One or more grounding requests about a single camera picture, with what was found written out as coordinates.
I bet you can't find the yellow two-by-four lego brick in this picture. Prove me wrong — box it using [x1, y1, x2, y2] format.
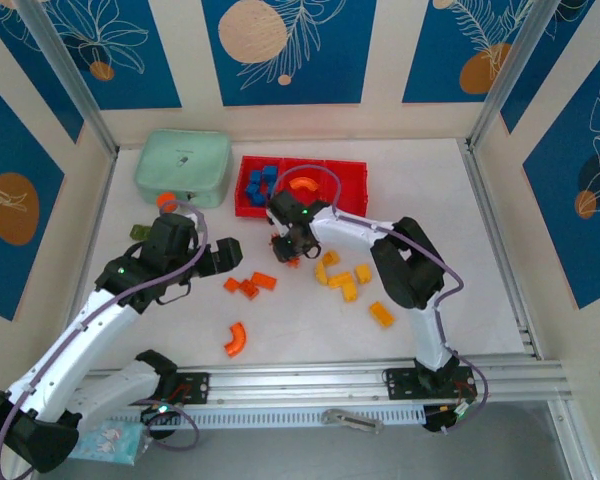
[368, 300, 396, 330]

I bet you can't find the silver metal tool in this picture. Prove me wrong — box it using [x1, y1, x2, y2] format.
[321, 408, 384, 434]

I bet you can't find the aluminium side frame rail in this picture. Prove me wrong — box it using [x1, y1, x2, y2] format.
[458, 138, 549, 359]

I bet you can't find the mint green zipper pouch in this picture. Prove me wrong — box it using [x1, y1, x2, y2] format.
[134, 128, 233, 210]

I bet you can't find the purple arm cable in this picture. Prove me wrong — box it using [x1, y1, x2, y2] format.
[274, 164, 490, 435]
[0, 199, 210, 476]

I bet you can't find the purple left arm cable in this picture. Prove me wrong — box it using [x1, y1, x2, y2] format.
[0, 199, 210, 476]

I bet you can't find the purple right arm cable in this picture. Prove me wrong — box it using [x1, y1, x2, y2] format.
[274, 164, 490, 435]

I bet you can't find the patterned tissue pack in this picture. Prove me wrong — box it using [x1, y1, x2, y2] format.
[72, 419, 146, 467]

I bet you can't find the white slotted cable duct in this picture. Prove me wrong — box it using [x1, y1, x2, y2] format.
[104, 403, 427, 430]

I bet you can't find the aluminium frame post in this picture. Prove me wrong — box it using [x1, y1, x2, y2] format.
[465, 0, 574, 149]
[15, 0, 120, 155]

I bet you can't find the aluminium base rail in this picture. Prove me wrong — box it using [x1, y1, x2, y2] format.
[79, 353, 574, 417]

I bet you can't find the thin black cable loop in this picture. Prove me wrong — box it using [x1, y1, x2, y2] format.
[154, 277, 194, 307]

